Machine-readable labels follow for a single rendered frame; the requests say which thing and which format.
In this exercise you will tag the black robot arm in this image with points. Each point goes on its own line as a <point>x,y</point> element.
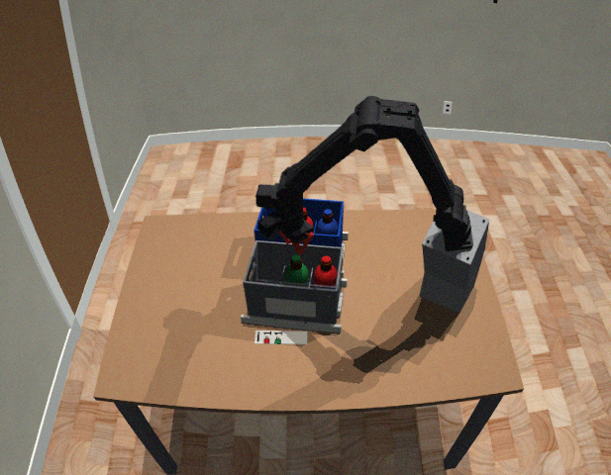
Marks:
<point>403,121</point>

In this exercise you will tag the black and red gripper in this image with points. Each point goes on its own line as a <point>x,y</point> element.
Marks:
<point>305,233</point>

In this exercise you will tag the blue crate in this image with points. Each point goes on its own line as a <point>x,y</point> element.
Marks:
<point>315,209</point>

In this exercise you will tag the white paper pick list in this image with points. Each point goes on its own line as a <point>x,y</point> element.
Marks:
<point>280,337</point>

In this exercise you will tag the dark grey crate with dividers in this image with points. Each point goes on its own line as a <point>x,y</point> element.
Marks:
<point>290,301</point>

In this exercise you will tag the green bottle with pale green label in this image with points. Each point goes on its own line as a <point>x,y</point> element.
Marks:
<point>296,272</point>

